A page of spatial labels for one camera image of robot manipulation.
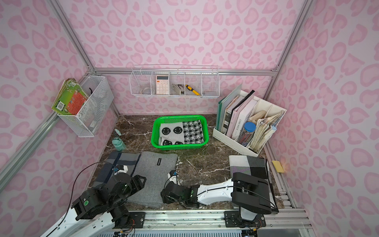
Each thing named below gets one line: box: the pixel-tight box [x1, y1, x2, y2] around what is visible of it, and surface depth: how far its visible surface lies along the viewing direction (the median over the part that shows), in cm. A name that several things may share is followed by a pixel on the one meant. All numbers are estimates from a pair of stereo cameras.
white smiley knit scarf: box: [158, 121, 185, 146], surface depth 105 cm
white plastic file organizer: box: [212, 90, 288, 158], surface depth 91 cm
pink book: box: [226, 93, 256, 139], surface depth 86 cm
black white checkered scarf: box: [228, 155, 269, 181], surface depth 92 cm
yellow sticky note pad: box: [271, 160, 285, 173], surface depth 97 cm
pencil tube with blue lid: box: [238, 121, 257, 148], surface depth 90 cm
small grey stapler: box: [171, 83, 182, 96], surface depth 102 cm
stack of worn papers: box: [249, 110, 285, 152], surface depth 85 cm
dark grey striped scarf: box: [92, 151, 142, 188], surface depth 94 cm
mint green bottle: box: [112, 137, 126, 152], surface depth 97 cm
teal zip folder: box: [215, 83, 243, 131], surface depth 89 cm
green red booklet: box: [51, 75, 102, 127], surface depth 74 cm
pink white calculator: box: [155, 75, 169, 95], surface depth 97 cm
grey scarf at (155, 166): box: [127, 151, 179, 209], surface depth 87 cm
